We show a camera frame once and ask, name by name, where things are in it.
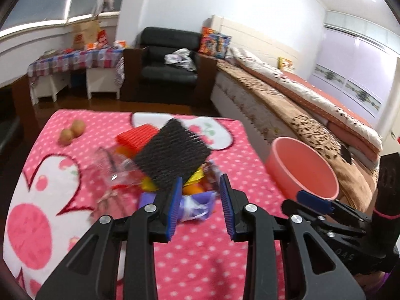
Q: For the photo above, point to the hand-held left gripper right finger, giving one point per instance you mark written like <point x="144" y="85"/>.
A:
<point x="227" y="212"/>

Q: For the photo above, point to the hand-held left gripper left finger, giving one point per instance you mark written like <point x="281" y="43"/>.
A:
<point x="174" y="212"/>

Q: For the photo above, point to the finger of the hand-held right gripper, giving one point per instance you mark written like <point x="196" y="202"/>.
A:
<point x="290" y="207"/>
<point x="312" y="201"/>

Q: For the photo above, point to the purple plastic wrapper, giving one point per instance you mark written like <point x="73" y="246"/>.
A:
<point x="193" y="206"/>

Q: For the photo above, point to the pink plastic basin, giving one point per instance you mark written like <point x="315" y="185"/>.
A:
<point x="290" y="168"/>

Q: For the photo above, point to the yellow wrapper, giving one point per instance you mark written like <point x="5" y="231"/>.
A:
<point x="197" y="179"/>

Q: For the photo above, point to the brown wrapper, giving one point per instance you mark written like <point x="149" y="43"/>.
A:
<point x="212" y="172"/>

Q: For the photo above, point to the black foam fruit net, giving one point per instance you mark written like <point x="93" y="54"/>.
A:
<point x="172" y="153"/>

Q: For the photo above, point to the clear plastic packaging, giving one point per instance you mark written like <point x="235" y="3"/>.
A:
<point x="118" y="168"/>

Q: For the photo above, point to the pink polka-dot printed blanket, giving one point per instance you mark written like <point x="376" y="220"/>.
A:
<point x="203" y="256"/>

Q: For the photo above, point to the red foam fruit net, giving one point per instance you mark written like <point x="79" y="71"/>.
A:
<point x="134" y="137"/>

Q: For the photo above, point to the brown leopard-print blanket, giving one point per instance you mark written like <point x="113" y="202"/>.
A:
<point x="281" y="112"/>

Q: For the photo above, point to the purple wardrobe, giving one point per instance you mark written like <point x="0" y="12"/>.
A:
<point x="353" y="68"/>

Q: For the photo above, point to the yellow snack bag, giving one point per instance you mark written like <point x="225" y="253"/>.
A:
<point x="285" y="63"/>

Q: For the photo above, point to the black leather armchair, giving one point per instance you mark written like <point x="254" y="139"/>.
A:
<point x="162" y="72"/>

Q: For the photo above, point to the white desk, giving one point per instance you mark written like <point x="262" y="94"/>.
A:
<point x="100" y="84"/>

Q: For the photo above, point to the crumpled white clothes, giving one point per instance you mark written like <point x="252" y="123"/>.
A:
<point x="179" y="59"/>

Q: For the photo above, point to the colourful printed cushion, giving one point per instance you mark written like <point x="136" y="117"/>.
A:
<point x="214" y="42"/>

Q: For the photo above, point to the white orange package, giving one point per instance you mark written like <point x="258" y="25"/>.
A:
<point x="120" y="43"/>

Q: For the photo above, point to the cream wooden bed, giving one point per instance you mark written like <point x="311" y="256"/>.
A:
<point x="243" y="34"/>

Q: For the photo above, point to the orange small boxes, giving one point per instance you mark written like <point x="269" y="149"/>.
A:
<point x="91" y="46"/>

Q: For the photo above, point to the red snack bag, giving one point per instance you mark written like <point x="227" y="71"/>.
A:
<point x="102" y="37"/>

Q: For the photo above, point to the brown paper bag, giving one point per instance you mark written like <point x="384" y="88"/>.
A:
<point x="86" y="32"/>

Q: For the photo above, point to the bay window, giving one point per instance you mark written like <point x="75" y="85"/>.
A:
<point x="47" y="0"/>

